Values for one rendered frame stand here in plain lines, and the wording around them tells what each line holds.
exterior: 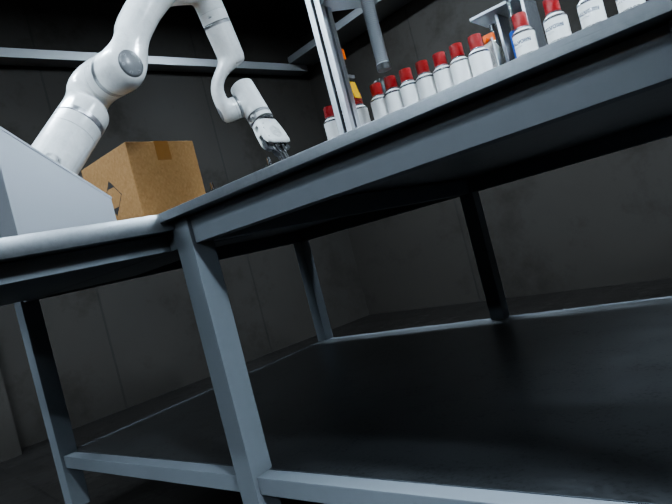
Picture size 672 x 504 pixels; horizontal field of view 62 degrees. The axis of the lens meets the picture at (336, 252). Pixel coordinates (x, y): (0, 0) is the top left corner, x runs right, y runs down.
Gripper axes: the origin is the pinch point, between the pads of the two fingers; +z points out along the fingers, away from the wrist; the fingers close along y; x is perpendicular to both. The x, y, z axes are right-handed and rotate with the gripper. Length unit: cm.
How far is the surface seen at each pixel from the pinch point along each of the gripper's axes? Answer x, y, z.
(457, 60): -65, -3, 20
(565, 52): -95, -66, 55
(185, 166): 16.0, -25.5, -10.7
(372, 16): -57, -11, -2
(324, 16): -48, -16, -10
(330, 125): -23.8, -2.9, 5.7
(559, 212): 17, 250, 44
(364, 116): -34.2, -1.4, 11.1
